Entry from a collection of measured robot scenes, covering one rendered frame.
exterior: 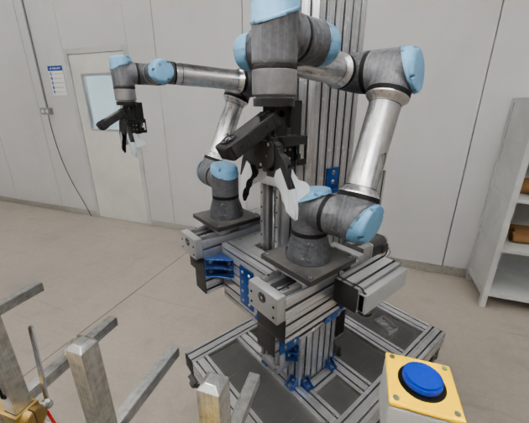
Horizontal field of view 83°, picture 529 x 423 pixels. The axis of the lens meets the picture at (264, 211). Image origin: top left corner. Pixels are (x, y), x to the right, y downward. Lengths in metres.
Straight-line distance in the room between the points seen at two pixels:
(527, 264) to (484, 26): 1.94
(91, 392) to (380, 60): 0.97
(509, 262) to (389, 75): 2.67
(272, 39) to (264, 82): 0.06
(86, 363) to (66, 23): 4.23
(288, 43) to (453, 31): 2.49
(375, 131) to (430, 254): 2.46
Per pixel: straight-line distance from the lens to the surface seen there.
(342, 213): 0.82
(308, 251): 0.92
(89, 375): 0.65
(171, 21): 3.62
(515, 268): 3.40
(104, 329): 1.10
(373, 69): 0.93
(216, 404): 0.50
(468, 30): 2.97
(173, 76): 1.17
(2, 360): 0.86
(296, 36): 0.53
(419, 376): 0.40
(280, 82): 0.51
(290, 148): 0.54
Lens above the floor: 1.51
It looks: 20 degrees down
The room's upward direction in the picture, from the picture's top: straight up
